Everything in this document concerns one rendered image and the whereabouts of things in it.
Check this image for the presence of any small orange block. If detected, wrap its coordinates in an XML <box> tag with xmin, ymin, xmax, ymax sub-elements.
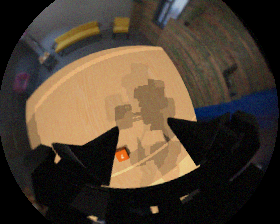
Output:
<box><xmin>115</xmin><ymin>146</ymin><xmax>130</xmax><ymax>162</ymax></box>

